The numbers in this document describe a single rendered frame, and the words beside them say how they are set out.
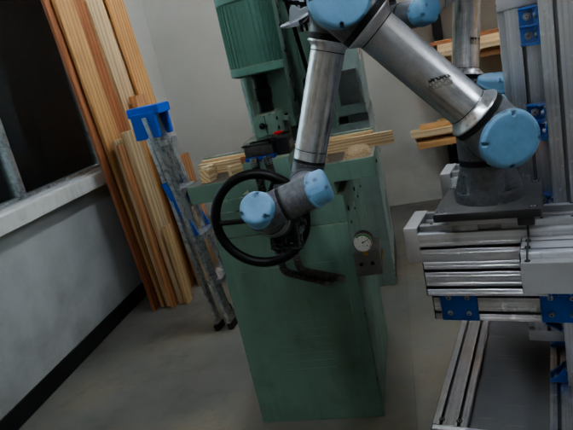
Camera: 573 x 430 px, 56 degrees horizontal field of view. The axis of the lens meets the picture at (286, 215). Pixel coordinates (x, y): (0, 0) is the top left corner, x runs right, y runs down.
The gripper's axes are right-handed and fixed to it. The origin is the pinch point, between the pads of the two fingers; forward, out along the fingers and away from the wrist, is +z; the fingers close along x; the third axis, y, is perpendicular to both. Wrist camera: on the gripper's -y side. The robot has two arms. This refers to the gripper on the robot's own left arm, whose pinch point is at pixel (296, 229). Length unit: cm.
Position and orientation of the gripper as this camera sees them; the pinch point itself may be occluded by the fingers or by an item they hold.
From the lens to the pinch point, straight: 144.4
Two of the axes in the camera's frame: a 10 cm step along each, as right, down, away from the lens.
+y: 0.9, 9.7, -2.4
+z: 2.7, 2.1, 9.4
